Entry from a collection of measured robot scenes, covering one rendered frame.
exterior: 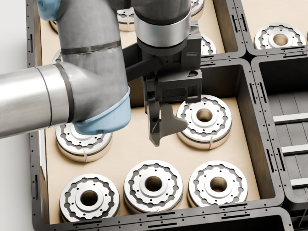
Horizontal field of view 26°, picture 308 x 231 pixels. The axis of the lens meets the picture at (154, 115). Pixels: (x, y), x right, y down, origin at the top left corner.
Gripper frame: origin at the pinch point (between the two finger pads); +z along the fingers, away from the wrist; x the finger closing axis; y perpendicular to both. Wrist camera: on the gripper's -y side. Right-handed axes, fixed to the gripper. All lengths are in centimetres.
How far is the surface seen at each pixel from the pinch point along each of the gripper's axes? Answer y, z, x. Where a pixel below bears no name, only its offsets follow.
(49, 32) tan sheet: -16.9, 12.7, 38.1
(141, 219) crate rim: -2.8, 8.5, -11.4
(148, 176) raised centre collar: -0.5, 13.5, 0.1
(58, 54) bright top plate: -14.9, 10.6, 29.1
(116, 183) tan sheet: -6.1, 17.0, 1.8
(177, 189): 4.1, 14.7, -2.6
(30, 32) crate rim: -19.3, 3.8, 28.5
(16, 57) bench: -26, 25, 45
